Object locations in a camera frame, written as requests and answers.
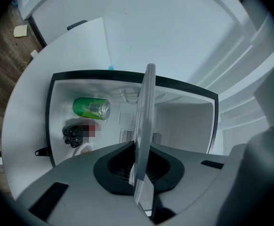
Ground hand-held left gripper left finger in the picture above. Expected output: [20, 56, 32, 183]
[16, 140, 155, 226]

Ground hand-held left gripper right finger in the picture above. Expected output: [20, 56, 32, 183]
[150, 143, 250, 226]

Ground white wire fridge shelf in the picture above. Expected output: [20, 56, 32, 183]
[129, 63, 156, 206]

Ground dark soda bottle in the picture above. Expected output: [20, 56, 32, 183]
[62, 118, 102, 148]

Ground green drink can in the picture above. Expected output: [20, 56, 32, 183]
[73, 97, 112, 121]

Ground white desk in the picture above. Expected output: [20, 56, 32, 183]
[0, 17, 113, 201]

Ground black power strip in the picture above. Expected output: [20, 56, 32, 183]
[67, 20, 88, 31]

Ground yellow sponge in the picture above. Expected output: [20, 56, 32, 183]
[13, 24, 29, 38]

